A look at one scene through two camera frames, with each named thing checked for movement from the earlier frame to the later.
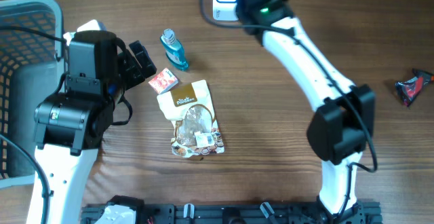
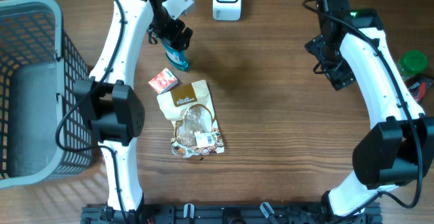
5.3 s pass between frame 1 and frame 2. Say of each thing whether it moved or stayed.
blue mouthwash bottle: stayed
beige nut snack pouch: stayed
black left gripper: moved
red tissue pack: stayed
